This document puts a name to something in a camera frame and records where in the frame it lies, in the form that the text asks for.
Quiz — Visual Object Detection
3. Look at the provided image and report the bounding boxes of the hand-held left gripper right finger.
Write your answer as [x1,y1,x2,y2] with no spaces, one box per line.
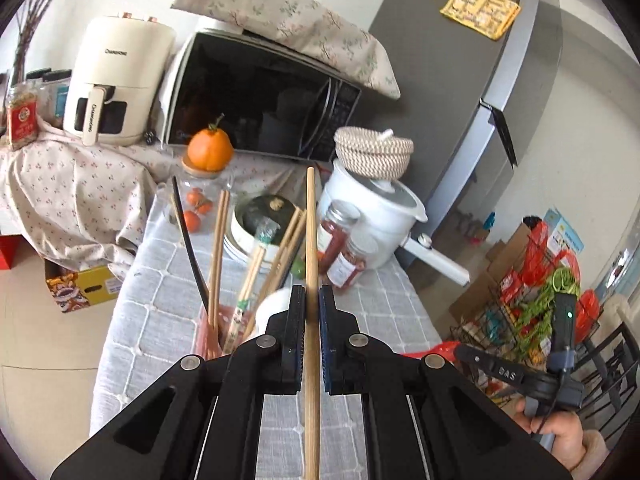
[320,284,576,480]

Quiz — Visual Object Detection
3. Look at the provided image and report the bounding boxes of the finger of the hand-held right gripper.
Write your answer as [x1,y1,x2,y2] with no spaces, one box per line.
[455,342,528,396]

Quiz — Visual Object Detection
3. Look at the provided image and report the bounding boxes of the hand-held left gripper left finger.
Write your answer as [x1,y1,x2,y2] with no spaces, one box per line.
[50,285,307,480]

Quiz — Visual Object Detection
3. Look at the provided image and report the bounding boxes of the long brown wooden chopstick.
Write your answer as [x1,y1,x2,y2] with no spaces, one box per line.
[245,207,307,341]
[305,167,322,480]

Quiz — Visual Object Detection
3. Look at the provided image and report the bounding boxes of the pink perforated utensil holder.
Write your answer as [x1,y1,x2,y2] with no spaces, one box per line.
[195,302,263,361]

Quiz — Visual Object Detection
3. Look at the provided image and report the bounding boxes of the black chopstick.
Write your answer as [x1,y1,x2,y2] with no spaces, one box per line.
[171,176,211,313]

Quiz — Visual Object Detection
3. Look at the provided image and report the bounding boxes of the person's right forearm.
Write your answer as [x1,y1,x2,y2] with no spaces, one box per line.
[575,430,613,480]

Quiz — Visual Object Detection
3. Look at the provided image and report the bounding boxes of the person's right hand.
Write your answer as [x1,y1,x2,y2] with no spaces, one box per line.
[512,399,587,476]

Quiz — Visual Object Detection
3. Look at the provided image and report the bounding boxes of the black metal chair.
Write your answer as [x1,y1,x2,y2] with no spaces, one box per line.
[565,310,640,441]

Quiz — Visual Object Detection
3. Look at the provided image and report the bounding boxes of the red plastic bag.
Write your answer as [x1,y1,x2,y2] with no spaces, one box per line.
[430,341,463,361]

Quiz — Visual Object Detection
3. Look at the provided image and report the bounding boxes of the dried fruit jar red label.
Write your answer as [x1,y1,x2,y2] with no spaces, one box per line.
[326,235,380,290]

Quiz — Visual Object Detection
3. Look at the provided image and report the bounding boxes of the brown cardboard box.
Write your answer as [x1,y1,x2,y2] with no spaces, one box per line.
[450,220,536,331]

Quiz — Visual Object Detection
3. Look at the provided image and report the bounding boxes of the blue printed box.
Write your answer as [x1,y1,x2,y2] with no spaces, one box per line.
[542,207,585,256]

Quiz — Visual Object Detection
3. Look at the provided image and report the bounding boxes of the goji berry jar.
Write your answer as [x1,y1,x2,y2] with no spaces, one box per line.
[316,200,362,263]

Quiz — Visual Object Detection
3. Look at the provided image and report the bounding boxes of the white plate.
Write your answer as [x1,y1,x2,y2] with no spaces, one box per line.
[222,232,251,261]

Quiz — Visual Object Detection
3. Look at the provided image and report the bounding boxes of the dark green kabocha squash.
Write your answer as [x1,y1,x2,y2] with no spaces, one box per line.
[243,195,301,241]

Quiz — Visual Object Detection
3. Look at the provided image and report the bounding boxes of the white electric pot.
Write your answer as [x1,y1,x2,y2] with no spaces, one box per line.
[317,157,471,286]

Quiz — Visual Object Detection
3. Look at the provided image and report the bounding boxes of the grey checked tablecloth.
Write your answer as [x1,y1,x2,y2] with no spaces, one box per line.
[90,155,446,480]

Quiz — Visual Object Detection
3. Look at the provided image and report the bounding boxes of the clear glass jar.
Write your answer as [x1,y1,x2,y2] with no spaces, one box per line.
[160,157,238,251]

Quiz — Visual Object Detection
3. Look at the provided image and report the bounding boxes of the woven lidded basket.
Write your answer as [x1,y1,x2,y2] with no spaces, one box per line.
[333,126,415,181]

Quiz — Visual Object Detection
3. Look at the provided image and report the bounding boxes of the orange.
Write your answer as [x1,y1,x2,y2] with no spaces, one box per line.
[187,115,234,172]

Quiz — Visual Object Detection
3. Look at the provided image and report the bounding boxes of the yellow printed cardboard box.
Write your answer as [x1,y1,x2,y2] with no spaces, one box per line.
[45,260,121,313]

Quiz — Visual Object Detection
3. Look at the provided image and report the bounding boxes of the black microwave oven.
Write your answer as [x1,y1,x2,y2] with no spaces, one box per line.
[159,30,362,163]

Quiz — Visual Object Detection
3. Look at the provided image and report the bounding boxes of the floral cloth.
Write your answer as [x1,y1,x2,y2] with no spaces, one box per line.
[0,122,186,273]

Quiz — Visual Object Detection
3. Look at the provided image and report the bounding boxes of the grey refrigerator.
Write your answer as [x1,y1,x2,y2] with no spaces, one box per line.
[357,0,568,306]

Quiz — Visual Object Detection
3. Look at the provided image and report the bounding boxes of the red box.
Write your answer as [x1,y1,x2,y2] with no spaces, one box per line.
[0,234,28,272]

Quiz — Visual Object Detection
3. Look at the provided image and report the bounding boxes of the floral fabric cover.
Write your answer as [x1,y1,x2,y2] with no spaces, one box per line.
[170,0,402,101]

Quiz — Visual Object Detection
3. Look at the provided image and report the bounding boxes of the yellow paper sheet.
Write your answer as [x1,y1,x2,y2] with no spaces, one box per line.
[440,0,522,42]

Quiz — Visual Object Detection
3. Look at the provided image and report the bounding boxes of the cream air fryer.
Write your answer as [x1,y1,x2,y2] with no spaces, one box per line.
[62,12,177,148]

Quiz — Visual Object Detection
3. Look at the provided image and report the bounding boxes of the black lid spice jar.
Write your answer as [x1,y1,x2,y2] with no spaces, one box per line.
[25,67,53,111]
[42,69,72,128]

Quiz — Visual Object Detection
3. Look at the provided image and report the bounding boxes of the red label seasoning jar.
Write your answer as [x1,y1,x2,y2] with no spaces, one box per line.
[6,85,40,152]

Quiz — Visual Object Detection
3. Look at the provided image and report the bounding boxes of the dried branches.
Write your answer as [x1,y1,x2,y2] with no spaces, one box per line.
[12,0,91,86]

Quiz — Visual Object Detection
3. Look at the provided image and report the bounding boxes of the black wire rack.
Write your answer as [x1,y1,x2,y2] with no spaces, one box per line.
[450,215,601,401]

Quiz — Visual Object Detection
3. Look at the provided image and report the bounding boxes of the white bowl with green handle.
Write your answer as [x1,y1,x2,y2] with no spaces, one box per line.
[227,194,308,281]

